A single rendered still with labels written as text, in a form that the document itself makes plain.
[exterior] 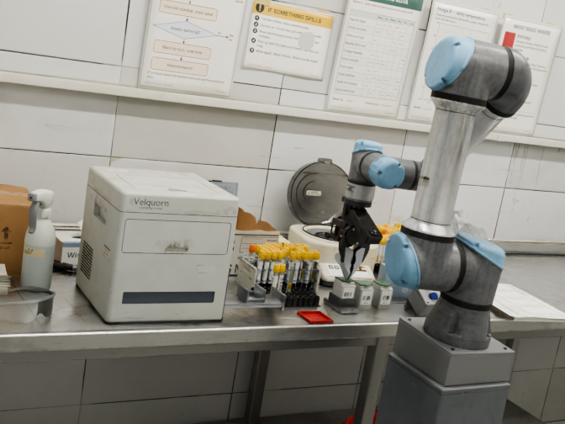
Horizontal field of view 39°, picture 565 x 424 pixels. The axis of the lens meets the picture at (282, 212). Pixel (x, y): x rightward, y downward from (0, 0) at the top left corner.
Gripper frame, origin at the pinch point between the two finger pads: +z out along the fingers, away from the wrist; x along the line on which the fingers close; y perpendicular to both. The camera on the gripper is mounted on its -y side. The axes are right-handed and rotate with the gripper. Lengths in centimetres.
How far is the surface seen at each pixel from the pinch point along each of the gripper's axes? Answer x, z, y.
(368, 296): -7.4, 5.9, -0.2
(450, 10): -61, -76, 55
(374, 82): -37, -49, 56
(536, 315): -60, 8, -12
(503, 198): -107, -12, 57
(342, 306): 1.4, 8.1, -1.5
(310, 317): 13.4, 9.3, -5.4
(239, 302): 33.4, 5.5, -4.0
